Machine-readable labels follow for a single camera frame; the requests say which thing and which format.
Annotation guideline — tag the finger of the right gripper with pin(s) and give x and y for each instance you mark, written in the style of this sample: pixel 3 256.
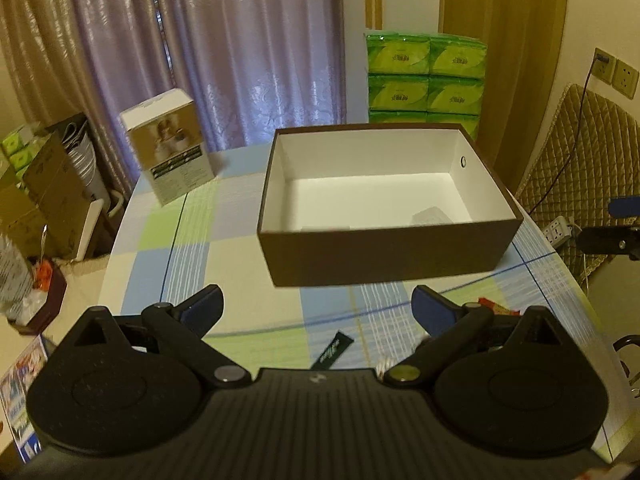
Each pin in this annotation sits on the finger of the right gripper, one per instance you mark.
pixel 624 207
pixel 610 240

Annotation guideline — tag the checkered tablecloth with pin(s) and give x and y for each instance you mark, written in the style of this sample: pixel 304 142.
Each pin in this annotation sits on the checkered tablecloth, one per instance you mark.
pixel 166 253

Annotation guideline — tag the red snack packet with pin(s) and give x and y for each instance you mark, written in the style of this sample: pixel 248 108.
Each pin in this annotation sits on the red snack packet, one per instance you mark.
pixel 498 309

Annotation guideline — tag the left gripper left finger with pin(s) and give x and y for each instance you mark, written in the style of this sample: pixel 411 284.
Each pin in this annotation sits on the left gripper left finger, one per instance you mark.
pixel 180 330

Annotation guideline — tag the purple curtain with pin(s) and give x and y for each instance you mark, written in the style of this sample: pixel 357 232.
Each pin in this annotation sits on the purple curtain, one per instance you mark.
pixel 250 66

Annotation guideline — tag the brown curtain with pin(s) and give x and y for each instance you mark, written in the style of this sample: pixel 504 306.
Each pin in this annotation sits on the brown curtain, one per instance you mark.
pixel 523 40

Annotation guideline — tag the brown cardboard storage box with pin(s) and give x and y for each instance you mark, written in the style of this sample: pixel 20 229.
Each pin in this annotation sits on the brown cardboard storage box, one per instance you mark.
pixel 338 201

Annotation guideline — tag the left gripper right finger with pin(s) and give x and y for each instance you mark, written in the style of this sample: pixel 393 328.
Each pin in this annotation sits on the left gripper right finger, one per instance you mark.
pixel 450 329

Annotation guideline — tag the white power strip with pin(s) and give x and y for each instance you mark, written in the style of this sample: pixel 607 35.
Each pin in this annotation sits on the white power strip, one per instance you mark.
pixel 558 232

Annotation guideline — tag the green tissue pack stack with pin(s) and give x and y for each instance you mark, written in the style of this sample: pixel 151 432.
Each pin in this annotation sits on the green tissue pack stack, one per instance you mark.
pixel 435 78

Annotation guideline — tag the clear rectangular plastic case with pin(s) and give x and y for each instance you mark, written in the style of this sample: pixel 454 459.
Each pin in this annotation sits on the clear rectangular plastic case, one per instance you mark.
pixel 432 216

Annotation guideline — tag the white product box with photo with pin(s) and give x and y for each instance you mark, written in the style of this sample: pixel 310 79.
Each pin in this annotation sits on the white product box with photo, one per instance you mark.
pixel 166 137

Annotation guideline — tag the quilted brown chair cushion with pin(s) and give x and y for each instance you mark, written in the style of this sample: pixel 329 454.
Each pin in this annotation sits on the quilted brown chair cushion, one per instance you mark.
pixel 590 156

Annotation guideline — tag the wall power socket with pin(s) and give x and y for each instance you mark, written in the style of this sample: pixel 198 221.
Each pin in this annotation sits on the wall power socket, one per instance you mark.
pixel 621 76

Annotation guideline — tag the brown cardboard boxes pile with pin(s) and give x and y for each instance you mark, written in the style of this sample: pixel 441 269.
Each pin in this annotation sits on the brown cardboard boxes pile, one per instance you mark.
pixel 44 204

